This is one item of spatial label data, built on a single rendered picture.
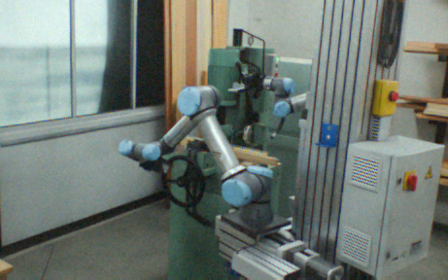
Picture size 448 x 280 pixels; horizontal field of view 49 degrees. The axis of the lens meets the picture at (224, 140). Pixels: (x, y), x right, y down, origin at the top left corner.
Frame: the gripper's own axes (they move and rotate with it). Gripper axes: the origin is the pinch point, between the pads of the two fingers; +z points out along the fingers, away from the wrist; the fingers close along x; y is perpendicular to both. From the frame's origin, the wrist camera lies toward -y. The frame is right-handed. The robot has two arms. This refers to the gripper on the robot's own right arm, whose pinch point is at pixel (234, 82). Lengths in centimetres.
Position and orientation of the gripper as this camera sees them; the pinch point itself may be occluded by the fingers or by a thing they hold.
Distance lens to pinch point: 270.6
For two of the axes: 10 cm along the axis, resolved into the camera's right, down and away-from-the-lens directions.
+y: -2.7, -7.0, -6.6
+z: -8.4, -1.7, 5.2
